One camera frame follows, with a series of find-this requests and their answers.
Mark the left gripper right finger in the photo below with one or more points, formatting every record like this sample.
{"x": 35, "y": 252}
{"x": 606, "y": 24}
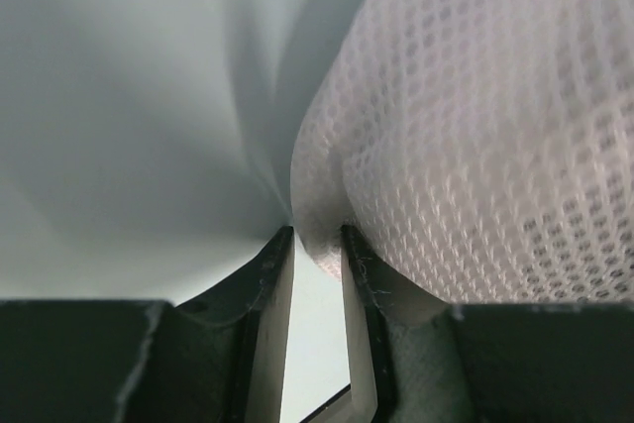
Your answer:
{"x": 415, "y": 358}

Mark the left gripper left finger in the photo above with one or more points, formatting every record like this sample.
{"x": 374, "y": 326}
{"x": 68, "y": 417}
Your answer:
{"x": 217, "y": 357}

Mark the white mesh laundry bag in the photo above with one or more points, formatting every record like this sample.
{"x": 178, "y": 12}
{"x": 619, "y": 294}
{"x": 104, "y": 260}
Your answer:
{"x": 484, "y": 148}

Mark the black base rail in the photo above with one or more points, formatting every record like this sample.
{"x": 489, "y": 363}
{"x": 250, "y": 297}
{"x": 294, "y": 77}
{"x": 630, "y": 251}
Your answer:
{"x": 339, "y": 408}

